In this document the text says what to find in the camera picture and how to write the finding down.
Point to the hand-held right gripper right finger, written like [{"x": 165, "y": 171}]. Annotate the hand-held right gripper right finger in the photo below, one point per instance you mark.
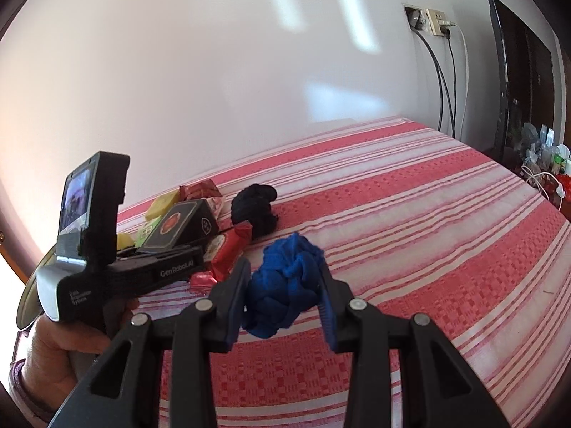
[{"x": 329, "y": 325}]

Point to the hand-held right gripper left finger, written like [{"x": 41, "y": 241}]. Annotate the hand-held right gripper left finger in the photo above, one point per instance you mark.
[{"x": 235, "y": 325}]

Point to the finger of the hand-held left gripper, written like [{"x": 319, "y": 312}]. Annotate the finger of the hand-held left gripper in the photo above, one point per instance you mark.
[{"x": 147, "y": 255}]

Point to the yellow sponge block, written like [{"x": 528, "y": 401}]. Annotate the yellow sponge block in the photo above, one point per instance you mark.
[{"x": 126, "y": 241}]

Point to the black box with red emblem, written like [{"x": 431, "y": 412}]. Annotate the black box with red emblem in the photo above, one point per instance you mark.
[{"x": 178, "y": 227}]

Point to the blue yarn ball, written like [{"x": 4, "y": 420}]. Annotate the blue yarn ball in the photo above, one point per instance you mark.
[{"x": 281, "y": 285}]

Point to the red snack packet white label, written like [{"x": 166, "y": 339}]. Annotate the red snack packet white label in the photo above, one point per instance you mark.
[{"x": 225, "y": 254}]

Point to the black yarn ball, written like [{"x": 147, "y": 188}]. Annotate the black yarn ball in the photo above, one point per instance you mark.
[{"x": 254, "y": 207}]

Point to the person's left forearm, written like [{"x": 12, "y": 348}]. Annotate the person's left forearm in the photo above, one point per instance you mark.
[{"x": 26, "y": 392}]

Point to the red striped cloth desktop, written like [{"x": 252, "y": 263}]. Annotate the red striped cloth desktop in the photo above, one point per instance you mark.
[{"x": 401, "y": 232}]

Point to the person's left hand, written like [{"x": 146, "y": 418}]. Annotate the person's left hand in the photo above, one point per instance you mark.
[{"x": 58, "y": 352}]

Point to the small green box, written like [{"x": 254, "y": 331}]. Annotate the small green box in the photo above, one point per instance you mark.
[{"x": 147, "y": 232}]

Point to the yellow sponge with olive face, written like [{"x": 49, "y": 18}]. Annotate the yellow sponge with olive face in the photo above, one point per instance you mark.
[{"x": 163, "y": 205}]

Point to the small red candy wrapper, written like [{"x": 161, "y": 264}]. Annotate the small red candy wrapper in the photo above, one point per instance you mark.
[{"x": 201, "y": 281}]

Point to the plain red snack packet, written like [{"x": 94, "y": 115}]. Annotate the plain red snack packet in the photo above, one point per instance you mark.
[{"x": 198, "y": 189}]

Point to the pink white snack packet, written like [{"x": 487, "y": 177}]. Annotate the pink white snack packet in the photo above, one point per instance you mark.
[{"x": 216, "y": 207}]

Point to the pile of bags and bottles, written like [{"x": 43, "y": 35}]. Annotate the pile of bags and bottles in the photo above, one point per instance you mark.
[{"x": 542, "y": 147}]

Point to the black flat screen television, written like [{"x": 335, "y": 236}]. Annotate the black flat screen television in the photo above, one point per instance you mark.
[{"x": 522, "y": 76}]

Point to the grey wall socket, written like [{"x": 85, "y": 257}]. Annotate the grey wall socket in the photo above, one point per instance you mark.
[{"x": 415, "y": 18}]

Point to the beige wall socket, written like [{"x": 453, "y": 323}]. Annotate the beige wall socket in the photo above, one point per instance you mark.
[{"x": 436, "y": 22}]

